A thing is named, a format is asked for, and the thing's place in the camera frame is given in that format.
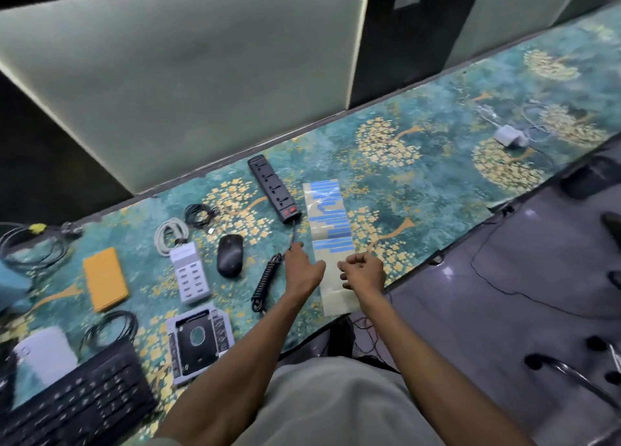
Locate black power strip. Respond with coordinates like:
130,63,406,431
247,154,303,224

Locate white coiled cable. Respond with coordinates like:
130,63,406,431
154,217,191,257

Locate person's grey shirt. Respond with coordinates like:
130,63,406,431
230,356,432,446

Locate person's right hand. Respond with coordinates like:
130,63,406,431
337,252,387,302

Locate large black coiled cable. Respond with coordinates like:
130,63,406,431
79,309,140,355

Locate teal floral table cover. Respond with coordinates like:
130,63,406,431
0,2,621,446

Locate black coiled power cord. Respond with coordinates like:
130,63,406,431
250,220,300,314

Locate person's left forearm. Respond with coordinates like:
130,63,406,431
153,286,312,446

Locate small black coiled cable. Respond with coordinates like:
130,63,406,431
184,202,219,233

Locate black office chair base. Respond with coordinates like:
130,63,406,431
523,334,621,412

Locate person's right forearm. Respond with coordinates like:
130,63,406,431
358,289,537,446

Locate thin black floor cable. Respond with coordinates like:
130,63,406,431
470,203,621,322

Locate white multi-port charger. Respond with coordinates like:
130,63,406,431
169,241,213,305

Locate silver drive caddy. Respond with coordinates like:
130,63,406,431
164,302,236,388

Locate black cable bundle yellow tag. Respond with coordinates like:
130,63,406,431
0,221,84,273

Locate black computer mouse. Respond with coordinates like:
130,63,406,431
216,234,245,279

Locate white power adapter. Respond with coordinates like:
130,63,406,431
493,124,530,148

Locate black keyboard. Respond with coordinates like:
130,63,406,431
0,338,159,446

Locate white rounded device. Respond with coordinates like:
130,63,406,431
12,326,79,389

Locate thin white cable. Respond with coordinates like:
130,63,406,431
473,99,563,146

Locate person's left hand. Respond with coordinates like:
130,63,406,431
283,241,327,301

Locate black box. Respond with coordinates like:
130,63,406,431
559,156,621,200

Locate sheet of blue stickers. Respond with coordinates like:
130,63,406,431
302,178,363,317

